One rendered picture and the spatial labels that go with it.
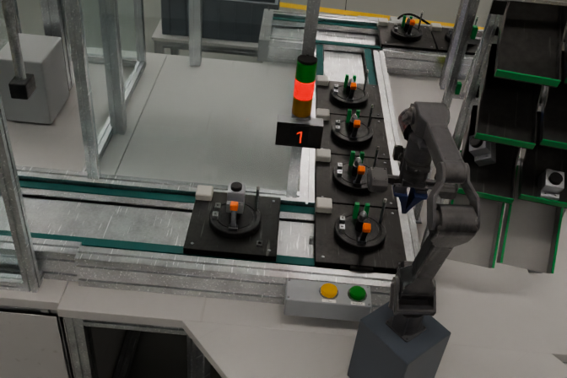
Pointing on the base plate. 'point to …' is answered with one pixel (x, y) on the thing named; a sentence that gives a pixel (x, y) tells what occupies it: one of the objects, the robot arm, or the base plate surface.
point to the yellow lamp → (301, 108)
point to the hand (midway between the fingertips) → (406, 200)
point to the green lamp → (305, 72)
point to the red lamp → (305, 91)
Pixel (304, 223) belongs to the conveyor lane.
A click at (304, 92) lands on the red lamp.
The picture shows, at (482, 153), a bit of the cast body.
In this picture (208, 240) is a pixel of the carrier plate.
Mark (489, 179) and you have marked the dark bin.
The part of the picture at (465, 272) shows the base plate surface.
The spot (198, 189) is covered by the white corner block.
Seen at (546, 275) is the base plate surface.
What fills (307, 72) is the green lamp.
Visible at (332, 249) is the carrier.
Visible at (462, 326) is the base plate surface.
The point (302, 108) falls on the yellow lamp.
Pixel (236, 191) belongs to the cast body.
